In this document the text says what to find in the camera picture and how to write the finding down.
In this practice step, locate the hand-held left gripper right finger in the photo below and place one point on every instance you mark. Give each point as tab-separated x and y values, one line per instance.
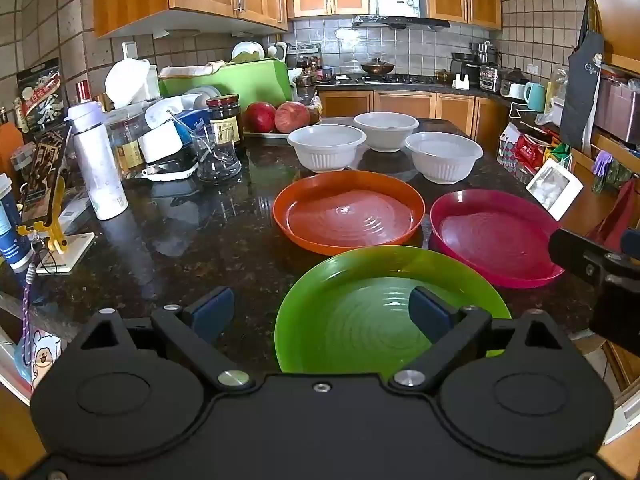
427	312

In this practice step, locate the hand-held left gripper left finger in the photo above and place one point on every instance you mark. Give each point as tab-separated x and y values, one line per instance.
215	312

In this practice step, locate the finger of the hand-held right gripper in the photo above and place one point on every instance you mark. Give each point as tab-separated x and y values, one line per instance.
570	250
632	242

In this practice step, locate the green plastic plate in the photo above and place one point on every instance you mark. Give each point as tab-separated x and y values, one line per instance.
350	310

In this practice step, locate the red plastic plate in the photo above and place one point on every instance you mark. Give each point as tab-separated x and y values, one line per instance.
490	240

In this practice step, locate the orange plastic plate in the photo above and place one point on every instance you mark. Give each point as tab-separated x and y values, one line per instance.
350	210

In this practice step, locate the white ribbed bowl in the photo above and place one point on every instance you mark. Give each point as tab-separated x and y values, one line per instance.
442	160
325	152
385	135

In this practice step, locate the white box with window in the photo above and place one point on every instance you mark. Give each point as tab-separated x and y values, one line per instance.
555	187

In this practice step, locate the green patterned cloth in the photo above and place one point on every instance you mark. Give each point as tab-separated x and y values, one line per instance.
617	177

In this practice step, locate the purple glove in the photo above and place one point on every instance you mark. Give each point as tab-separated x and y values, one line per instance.
601	162

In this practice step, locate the green snack bag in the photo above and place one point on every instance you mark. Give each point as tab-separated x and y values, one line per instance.
560	152

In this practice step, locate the red snack bag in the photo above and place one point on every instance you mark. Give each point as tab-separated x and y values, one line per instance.
531	152

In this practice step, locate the white patterned bag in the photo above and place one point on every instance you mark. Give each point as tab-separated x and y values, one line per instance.
509	145

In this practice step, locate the pink storage box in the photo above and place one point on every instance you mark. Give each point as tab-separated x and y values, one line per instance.
617	105

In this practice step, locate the white plastic tray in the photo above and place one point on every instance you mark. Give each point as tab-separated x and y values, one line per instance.
170	176

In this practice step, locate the clear drinking glass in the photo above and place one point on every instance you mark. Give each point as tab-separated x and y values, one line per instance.
215	160

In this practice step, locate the teal mug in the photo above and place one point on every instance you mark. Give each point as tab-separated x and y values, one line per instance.
535	97

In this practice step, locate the dark apron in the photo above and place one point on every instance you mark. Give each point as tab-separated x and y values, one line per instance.
580	90

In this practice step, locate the clear plastic jug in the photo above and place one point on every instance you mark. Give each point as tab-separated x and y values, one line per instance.
559	87

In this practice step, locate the white small cooker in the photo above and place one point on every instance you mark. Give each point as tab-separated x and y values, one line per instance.
512	85

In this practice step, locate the yellow phone stand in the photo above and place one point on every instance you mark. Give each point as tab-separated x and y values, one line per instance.
56	232

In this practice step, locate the cartoon sheep pouch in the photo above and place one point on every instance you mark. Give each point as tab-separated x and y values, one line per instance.
42	357

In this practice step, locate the white rectangular block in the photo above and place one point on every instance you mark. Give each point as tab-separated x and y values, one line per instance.
160	142

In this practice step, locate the clear jar with yellow label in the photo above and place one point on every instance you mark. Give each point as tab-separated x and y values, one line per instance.
127	152

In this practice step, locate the pale lavender water bottle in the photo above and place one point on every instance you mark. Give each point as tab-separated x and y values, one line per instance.
97	170

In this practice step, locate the pale fruit tray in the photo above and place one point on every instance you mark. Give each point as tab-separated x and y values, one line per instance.
270	135

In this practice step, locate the silver countertop appliance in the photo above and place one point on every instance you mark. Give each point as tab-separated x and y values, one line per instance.
491	79

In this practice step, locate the dark sauce jar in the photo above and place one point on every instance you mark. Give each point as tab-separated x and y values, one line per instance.
225	120

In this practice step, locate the blue tissue pack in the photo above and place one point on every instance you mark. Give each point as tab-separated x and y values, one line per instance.
192	120

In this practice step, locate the white holder rack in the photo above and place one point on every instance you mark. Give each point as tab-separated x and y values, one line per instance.
462	84

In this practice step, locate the deep red apple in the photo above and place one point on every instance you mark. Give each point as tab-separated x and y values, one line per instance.
260	117

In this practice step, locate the black coffee machine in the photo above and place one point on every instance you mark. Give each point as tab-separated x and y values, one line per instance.
465	70

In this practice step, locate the wooden base cabinets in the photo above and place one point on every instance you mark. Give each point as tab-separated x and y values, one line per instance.
400	105

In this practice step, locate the pink red apple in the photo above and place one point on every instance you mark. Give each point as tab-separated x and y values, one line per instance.
292	117

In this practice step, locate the brown glass pot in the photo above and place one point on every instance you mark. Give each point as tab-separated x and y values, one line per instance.
445	76

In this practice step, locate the black smartphone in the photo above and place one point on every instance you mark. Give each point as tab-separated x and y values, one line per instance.
42	175

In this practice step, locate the blue tube container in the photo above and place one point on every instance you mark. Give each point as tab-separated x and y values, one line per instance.
10	230

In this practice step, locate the brown fruit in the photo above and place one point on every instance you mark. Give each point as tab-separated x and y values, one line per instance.
315	115

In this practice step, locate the green cutting board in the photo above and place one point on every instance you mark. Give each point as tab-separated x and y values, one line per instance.
250	82

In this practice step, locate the gas stove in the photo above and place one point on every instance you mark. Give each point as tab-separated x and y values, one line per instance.
400	79

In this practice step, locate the tall wooden cabinet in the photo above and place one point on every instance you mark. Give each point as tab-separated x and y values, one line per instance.
617	5

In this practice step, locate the white cloth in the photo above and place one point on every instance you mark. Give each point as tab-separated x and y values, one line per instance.
190	71

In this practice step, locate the dark wok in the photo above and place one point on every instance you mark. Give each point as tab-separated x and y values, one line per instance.
377	67

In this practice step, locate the red box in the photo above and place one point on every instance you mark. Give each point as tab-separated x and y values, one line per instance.
83	92

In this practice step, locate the white round dish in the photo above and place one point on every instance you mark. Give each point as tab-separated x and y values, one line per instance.
247	51

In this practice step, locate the spice rack with jars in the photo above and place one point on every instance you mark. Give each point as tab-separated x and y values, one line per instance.
305	62

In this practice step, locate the white kettle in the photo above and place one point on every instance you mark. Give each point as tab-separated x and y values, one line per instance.
277	52

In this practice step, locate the black snack bag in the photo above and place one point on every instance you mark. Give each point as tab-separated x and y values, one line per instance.
42	95

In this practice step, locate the range hood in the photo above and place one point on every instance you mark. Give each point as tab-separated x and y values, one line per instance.
400	22

